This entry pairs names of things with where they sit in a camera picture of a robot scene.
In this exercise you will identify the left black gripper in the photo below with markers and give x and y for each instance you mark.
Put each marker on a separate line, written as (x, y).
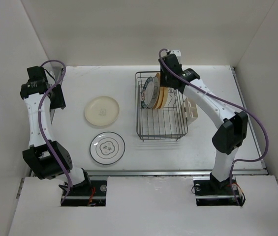
(58, 103)

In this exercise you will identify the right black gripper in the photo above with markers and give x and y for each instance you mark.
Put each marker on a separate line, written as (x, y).
(163, 81)

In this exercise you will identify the orange plate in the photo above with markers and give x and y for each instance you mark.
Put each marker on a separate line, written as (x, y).
(164, 98)
(159, 92)

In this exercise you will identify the white plate green lettered rim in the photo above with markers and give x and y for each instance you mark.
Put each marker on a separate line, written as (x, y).
(150, 92)

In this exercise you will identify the cream plate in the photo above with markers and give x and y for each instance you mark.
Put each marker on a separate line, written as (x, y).
(102, 111)

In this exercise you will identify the white plate dark rim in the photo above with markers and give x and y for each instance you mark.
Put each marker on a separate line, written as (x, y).
(107, 148)

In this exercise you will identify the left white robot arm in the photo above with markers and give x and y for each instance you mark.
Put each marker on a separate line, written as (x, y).
(46, 157)

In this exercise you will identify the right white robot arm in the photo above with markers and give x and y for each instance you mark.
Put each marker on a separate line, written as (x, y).
(231, 126)

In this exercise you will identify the white cutlery holder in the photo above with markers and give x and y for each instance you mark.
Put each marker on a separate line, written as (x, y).
(189, 111)

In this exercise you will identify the wire dish rack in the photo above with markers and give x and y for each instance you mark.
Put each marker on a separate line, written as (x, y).
(167, 122)

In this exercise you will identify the right side aluminium rail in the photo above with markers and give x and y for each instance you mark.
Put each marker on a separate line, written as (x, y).
(249, 119)

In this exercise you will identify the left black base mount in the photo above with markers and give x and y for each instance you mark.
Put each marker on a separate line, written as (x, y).
(91, 194)

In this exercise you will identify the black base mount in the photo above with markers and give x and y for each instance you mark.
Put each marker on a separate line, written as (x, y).
(91, 194)
(208, 193)

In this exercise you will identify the aluminium front rail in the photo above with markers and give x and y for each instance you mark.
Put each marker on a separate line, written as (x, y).
(173, 173)

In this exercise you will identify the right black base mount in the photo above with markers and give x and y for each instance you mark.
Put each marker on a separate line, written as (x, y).
(208, 193)

